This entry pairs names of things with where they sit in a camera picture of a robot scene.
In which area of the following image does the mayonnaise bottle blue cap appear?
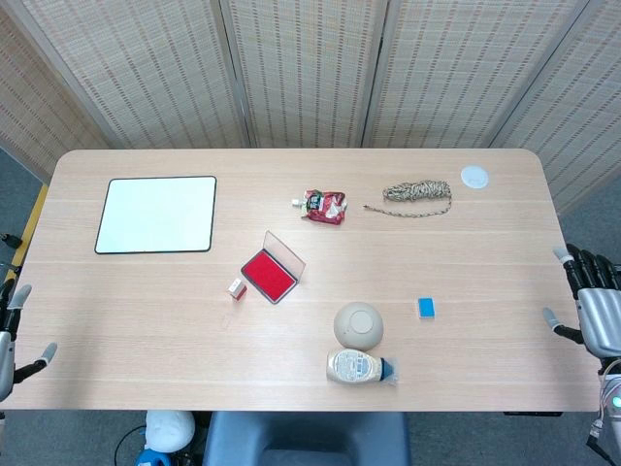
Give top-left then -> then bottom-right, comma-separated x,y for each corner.
325,348 -> 401,388

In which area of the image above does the white board black rim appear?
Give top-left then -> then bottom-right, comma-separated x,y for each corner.
94,175 -> 218,255

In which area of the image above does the white rounded robot cover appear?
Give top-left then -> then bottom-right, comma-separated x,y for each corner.
145,410 -> 196,452

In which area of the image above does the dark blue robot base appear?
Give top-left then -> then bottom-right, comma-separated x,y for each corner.
201,411 -> 412,466

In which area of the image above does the white round desk grommet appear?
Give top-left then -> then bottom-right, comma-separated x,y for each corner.
460,165 -> 490,190

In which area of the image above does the beige upturned bowl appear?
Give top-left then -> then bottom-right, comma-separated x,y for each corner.
333,301 -> 384,351

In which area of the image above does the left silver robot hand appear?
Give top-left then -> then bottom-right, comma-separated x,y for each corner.
0,277 -> 58,404

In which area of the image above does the black floor cable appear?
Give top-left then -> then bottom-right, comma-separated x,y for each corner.
114,425 -> 147,466

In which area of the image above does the red ink pad clear lid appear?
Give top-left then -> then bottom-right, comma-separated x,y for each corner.
240,229 -> 307,306

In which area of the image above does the red drink pouch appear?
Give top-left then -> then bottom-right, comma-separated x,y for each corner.
291,188 -> 348,226

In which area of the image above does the woven folding screen panel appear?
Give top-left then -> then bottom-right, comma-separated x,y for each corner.
361,0 -> 601,150
217,0 -> 389,150
0,0 -> 117,184
489,0 -> 621,217
7,0 -> 256,150

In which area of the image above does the coiled patterned rope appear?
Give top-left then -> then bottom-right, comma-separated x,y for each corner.
363,179 -> 453,218

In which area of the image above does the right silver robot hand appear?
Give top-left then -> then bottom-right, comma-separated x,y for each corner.
541,244 -> 621,360

